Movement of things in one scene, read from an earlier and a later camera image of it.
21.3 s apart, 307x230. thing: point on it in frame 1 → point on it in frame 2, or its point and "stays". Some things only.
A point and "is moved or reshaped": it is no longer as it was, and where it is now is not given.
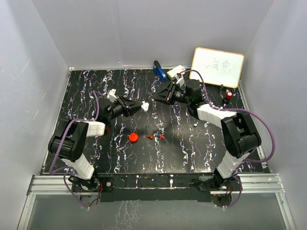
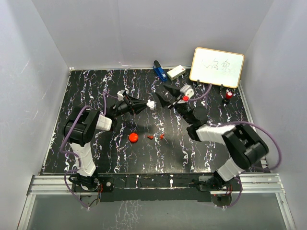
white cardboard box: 179,69 stays
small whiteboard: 217,67 stays
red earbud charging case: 133,137 stays
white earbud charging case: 145,105 is moved or reshaped
